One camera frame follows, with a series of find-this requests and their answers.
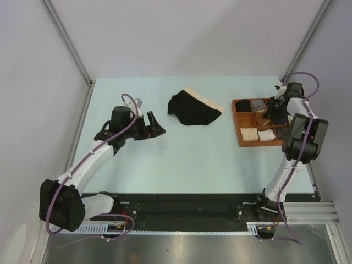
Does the wooden compartment tray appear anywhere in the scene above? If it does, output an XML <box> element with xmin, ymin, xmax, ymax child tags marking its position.
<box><xmin>232</xmin><ymin>98</ymin><xmax>289</xmax><ymax>147</ymax></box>

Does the brown boxer underwear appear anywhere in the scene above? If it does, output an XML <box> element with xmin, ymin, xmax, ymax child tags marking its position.
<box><xmin>254</xmin><ymin>108</ymin><xmax>271</xmax><ymax>126</ymax></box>

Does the black underwear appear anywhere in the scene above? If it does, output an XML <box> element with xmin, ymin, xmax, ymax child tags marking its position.
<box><xmin>167</xmin><ymin>87</ymin><xmax>225</xmax><ymax>126</ymax></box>

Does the rolled dark grey garment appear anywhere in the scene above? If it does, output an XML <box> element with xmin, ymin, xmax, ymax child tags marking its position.
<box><xmin>275</xmin><ymin>126</ymin><xmax>289</xmax><ymax>140</ymax></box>

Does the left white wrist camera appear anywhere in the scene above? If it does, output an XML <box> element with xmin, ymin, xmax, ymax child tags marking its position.
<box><xmin>123</xmin><ymin>98</ymin><xmax>143</xmax><ymax>117</ymax></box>

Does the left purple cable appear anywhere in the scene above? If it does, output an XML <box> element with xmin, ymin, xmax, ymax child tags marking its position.
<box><xmin>45</xmin><ymin>93</ymin><xmax>138</xmax><ymax>250</ymax></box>

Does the rolled grey striped garment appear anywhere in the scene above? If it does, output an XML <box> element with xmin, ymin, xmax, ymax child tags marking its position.
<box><xmin>251</xmin><ymin>99</ymin><xmax>266</xmax><ymax>112</ymax></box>

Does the right aluminium frame post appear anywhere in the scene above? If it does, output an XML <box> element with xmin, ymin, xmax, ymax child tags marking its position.
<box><xmin>281</xmin><ymin>0</ymin><xmax>335</xmax><ymax>79</ymax></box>

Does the aluminium frame post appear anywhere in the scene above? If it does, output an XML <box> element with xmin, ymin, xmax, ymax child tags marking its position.
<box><xmin>40</xmin><ymin>0</ymin><xmax>93</xmax><ymax>87</ymax></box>
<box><xmin>281</xmin><ymin>0</ymin><xmax>335</xmax><ymax>79</ymax></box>

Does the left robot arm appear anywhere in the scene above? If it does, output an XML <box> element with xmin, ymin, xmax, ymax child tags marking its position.
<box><xmin>39</xmin><ymin>106</ymin><xmax>166</xmax><ymax>234</ymax></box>

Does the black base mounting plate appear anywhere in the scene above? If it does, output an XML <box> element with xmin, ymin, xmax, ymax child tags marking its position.
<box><xmin>90</xmin><ymin>192</ymin><xmax>287</xmax><ymax>233</ymax></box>

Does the rolled beige garment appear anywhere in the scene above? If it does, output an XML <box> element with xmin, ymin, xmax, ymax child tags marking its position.
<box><xmin>240</xmin><ymin>128</ymin><xmax>259</xmax><ymax>142</ymax></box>

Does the left aluminium frame post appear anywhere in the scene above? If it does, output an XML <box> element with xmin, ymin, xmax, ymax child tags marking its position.
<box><xmin>40</xmin><ymin>0</ymin><xmax>93</xmax><ymax>87</ymax></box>

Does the navy blue underwear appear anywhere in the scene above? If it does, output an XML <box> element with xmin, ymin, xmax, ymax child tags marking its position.
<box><xmin>273</xmin><ymin>118</ymin><xmax>288</xmax><ymax>125</ymax></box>

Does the white slotted cable duct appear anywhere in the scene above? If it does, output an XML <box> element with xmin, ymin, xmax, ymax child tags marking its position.
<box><xmin>51</xmin><ymin>222</ymin><xmax>273</xmax><ymax>236</ymax></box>

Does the rolled white garment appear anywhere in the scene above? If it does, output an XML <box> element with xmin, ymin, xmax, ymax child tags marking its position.
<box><xmin>258</xmin><ymin>129</ymin><xmax>276</xmax><ymax>141</ymax></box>

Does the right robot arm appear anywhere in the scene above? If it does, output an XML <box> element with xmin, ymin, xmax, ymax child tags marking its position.
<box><xmin>254</xmin><ymin>82</ymin><xmax>328</xmax><ymax>221</ymax></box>

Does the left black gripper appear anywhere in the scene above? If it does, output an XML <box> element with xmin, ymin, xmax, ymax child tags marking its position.
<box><xmin>123</xmin><ymin>112</ymin><xmax>164</xmax><ymax>141</ymax></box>

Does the rolled black garment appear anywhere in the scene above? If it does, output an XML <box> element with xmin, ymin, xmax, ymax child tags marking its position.
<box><xmin>235</xmin><ymin>99</ymin><xmax>252</xmax><ymax>112</ymax></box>

